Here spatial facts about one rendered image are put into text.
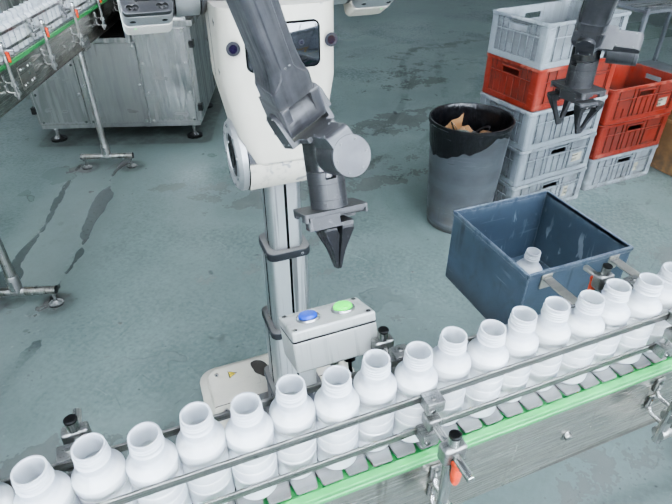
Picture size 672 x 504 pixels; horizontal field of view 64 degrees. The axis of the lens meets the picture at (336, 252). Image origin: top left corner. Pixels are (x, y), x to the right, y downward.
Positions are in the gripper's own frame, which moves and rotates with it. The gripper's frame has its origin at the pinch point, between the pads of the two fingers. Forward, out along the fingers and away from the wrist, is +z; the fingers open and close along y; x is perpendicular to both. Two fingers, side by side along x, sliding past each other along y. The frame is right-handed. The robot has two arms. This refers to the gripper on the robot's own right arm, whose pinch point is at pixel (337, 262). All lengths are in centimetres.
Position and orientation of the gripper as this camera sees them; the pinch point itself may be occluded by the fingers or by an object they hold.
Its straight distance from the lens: 84.7
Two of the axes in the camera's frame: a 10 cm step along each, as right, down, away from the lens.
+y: 9.3, -2.2, 3.1
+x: -3.5, -2.2, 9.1
